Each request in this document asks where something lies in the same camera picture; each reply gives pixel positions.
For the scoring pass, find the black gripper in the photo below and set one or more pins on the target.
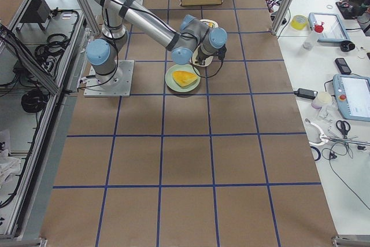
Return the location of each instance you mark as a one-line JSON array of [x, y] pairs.
[[203, 55]]

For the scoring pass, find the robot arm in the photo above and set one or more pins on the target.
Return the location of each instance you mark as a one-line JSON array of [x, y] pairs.
[[194, 36]]

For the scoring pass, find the green plate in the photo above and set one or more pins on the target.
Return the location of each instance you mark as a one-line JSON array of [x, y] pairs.
[[172, 84]]

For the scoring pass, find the bread slice on plate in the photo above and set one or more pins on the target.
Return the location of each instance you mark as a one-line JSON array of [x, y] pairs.
[[184, 78]]

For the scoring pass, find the yellow tape roll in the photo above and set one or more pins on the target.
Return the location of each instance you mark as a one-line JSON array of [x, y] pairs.
[[299, 22]]

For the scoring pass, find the black power adapter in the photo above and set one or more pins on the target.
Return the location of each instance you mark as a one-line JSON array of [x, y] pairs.
[[305, 93]]

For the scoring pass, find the clear bottle red cap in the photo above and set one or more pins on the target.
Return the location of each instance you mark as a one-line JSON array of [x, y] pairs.
[[312, 39]]

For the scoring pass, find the white paper cup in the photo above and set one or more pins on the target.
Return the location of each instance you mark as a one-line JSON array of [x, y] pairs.
[[322, 99]]

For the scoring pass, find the black scissors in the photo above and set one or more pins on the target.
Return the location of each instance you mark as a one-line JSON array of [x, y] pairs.
[[343, 127]]

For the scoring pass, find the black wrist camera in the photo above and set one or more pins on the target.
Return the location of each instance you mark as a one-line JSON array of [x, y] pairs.
[[221, 53]]

